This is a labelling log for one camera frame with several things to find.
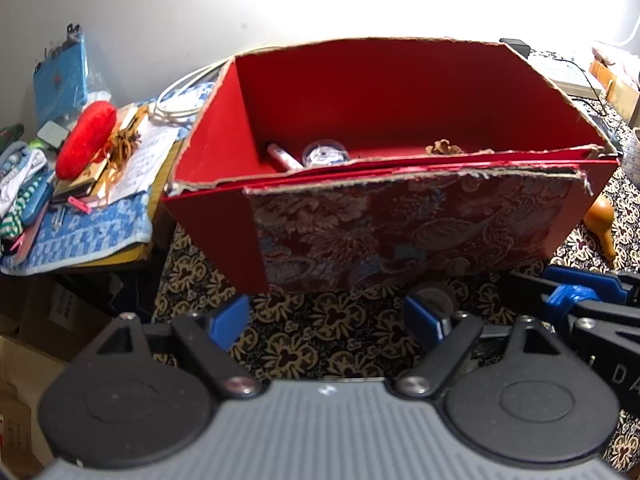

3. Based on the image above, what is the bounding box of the blue patterned towel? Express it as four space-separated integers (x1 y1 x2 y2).
0 82 211 276

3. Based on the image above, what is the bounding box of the pink soft object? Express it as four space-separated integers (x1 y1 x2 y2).
591 46 633 68

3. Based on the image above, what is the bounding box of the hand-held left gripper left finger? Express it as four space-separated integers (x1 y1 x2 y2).
75 294 262 398

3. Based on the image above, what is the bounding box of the black power adapter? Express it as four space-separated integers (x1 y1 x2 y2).
500 37 532 60

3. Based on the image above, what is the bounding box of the coiled white cable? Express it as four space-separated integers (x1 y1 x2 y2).
154 57 236 126

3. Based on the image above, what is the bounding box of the red cardboard box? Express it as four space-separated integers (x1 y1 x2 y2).
161 36 621 295

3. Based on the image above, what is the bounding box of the blue plastic packet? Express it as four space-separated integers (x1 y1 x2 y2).
32 22 113 128

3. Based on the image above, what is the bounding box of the small white device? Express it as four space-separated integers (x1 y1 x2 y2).
36 120 71 148

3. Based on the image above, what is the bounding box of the white hanging cable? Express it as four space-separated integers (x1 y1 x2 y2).
607 22 640 47

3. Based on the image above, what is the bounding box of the clear plastic spool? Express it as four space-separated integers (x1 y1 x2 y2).
301 137 353 168

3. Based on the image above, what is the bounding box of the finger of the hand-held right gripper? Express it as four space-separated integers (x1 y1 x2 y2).
510 265 640 306
545 285 640 335

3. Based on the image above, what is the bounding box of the labelled cardboard box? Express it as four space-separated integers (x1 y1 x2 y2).
20 275 126 361

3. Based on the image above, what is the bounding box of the white red pen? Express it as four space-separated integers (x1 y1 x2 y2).
266 142 304 171

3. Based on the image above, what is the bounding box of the blue patterned cloth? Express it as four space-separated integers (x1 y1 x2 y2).
0 140 186 281

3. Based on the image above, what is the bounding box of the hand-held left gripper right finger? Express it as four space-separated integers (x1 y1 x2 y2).
397 294 583 397

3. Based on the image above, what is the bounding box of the green object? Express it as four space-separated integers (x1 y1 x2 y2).
0 122 26 153

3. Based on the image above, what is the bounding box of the brown pine cone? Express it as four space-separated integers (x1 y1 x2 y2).
425 139 463 156

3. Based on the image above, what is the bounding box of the pine cone with ribbon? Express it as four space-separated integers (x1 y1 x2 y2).
97 127 143 196

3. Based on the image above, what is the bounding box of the tan notebook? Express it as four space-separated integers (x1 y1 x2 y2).
50 105 146 203

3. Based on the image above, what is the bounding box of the white paper note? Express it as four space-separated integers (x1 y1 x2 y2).
102 122 181 206

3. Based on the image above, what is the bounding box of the red cushion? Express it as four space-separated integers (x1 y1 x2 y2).
54 100 117 181

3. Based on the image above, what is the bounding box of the white tape roll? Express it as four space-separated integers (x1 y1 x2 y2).
621 127 640 183

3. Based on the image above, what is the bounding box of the plain cardboard box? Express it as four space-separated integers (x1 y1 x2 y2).
0 335 61 480

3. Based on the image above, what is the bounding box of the small grey round object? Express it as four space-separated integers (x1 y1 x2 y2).
415 282 457 318

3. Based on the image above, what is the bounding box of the small black device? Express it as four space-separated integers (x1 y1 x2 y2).
575 97 626 156

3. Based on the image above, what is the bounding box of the blue case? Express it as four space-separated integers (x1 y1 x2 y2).
20 180 56 226

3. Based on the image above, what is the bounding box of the brown wooden gourd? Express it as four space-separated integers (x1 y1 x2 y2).
584 195 617 260

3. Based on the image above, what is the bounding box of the white power strip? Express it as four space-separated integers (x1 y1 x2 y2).
530 55 603 100

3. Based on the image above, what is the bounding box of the green striped cloth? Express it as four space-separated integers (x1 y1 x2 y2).
0 142 53 226

